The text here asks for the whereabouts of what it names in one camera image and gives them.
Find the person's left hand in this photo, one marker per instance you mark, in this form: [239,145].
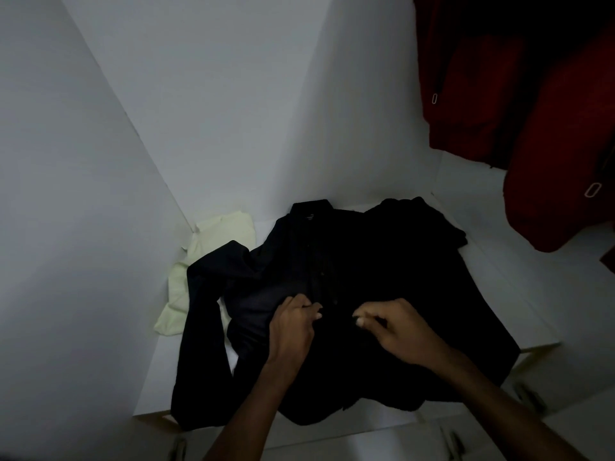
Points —
[290,331]

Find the person's right hand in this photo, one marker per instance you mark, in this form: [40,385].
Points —
[408,333]

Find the person's left thumb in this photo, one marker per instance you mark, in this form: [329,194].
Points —
[294,302]

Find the person's right thumb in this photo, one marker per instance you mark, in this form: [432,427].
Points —
[367,322]

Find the black button shirt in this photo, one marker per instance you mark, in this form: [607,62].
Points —
[307,312]

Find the person's right forearm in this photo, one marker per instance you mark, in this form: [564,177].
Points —
[504,410]

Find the person's left forearm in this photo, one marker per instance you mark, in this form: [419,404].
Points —
[245,410]

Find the pale yellow cloth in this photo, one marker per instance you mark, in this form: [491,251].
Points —
[206,268]

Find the black folded garment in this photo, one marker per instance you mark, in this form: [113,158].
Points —
[423,220]

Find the red hanging garment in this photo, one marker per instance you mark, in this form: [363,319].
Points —
[523,115]

